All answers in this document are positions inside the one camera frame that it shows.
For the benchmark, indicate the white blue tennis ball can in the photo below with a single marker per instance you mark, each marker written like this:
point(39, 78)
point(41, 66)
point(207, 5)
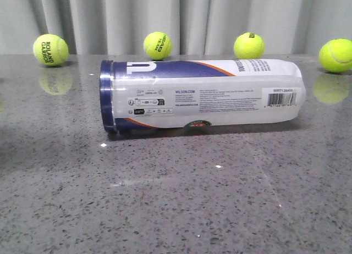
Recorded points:
point(175, 94)

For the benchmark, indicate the grey pleated curtain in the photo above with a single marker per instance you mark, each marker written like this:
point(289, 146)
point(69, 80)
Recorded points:
point(196, 27)

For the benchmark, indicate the Head Team tennis ball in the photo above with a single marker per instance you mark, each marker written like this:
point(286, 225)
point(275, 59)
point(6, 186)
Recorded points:
point(157, 45)

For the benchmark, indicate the Wilson yellow tennis ball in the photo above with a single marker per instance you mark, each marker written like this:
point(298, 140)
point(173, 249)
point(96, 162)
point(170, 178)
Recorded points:
point(249, 46)

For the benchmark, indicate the Roland Garros tennis ball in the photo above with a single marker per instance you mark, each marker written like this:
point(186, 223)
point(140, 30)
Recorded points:
point(50, 50)

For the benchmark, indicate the plain yellow tennis ball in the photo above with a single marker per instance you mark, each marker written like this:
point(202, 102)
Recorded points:
point(335, 55)

